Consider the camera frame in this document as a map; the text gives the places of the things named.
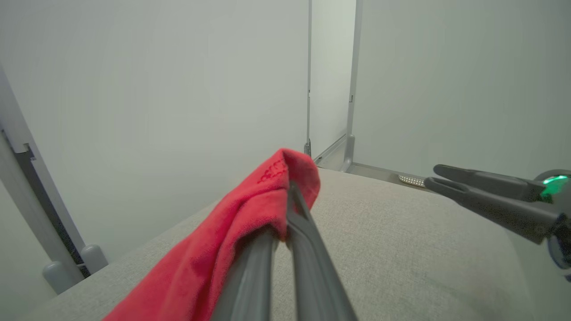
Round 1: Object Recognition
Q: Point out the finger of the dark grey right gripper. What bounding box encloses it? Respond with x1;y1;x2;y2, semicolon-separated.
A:
424;177;563;243
434;165;547;201

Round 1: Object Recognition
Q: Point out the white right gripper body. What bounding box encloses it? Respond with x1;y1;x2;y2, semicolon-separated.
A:
533;169;571;282

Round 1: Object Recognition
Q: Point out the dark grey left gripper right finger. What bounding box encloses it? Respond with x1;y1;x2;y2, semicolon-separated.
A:
285;181;357;321

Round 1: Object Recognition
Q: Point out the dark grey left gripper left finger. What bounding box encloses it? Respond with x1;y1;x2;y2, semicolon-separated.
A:
210;225;278;321

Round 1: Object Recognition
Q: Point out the red and white basketball jersey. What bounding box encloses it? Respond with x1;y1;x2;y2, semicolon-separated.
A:
103;148;321;321

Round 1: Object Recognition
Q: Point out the white ribbed object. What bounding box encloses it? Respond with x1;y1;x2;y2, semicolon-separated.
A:
398;174;426;188

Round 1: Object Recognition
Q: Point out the grey fabric sofa cushion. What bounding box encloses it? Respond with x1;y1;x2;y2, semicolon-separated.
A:
18;167;536;321

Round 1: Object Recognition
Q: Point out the thin grey partition post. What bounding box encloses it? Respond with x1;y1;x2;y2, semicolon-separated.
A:
304;0;313;156

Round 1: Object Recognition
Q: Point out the grey partition post with foot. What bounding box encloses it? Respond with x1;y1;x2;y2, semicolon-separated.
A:
341;0;363;173

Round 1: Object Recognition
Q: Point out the grey double partition post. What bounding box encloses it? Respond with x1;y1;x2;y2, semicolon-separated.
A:
0;67;109;295

